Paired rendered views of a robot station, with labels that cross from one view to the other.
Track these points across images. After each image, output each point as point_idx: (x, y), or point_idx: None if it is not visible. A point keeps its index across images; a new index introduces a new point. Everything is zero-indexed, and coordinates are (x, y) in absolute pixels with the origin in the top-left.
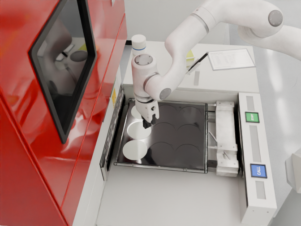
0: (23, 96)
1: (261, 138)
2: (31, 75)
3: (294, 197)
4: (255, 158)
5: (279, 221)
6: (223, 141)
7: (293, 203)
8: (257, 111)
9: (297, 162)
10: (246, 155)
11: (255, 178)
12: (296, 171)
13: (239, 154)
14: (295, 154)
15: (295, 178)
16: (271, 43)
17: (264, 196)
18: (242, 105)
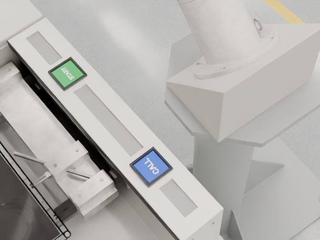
0: None
1: (112, 102)
2: None
3: (209, 142)
4: (129, 148)
5: (206, 182)
6: (50, 149)
7: (213, 150)
8: (67, 55)
9: (187, 95)
10: (111, 154)
11: (155, 184)
12: (195, 110)
13: (96, 155)
14: (173, 81)
15: (200, 121)
16: None
17: (192, 202)
18: (33, 62)
